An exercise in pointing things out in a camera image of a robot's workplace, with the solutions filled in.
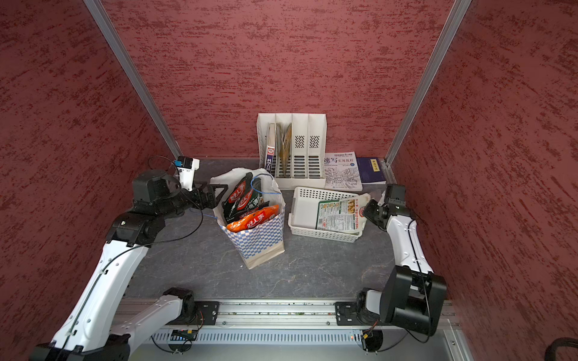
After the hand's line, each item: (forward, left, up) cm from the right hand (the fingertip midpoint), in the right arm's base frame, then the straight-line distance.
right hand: (364, 213), depth 86 cm
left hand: (-2, +52, +21) cm, 56 cm away
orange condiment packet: (-8, +41, +13) cm, 44 cm away
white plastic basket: (+5, +24, -10) cm, 27 cm away
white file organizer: (+37, +28, +2) cm, 47 cm away
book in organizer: (+26, +37, +13) cm, 47 cm away
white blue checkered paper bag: (-12, +38, +4) cm, 41 cm away
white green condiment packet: (+3, +6, -5) cm, 8 cm away
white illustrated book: (+31, +3, -10) cm, 33 cm away
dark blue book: (+33, -13, -12) cm, 37 cm away
